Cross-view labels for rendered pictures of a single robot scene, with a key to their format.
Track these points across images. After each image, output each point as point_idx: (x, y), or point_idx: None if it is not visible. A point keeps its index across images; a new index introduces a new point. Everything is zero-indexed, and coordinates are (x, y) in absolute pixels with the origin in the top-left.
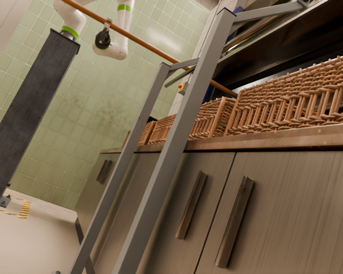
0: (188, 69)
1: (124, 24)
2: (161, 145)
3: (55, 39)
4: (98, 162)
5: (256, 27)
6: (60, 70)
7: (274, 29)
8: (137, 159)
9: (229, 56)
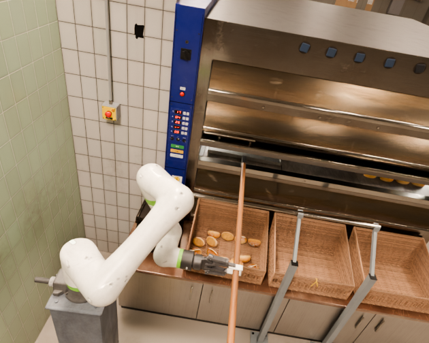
0: (250, 205)
1: None
2: (320, 303)
3: (104, 308)
4: (140, 279)
5: (344, 223)
6: (114, 306)
7: (315, 163)
8: (283, 300)
9: (255, 154)
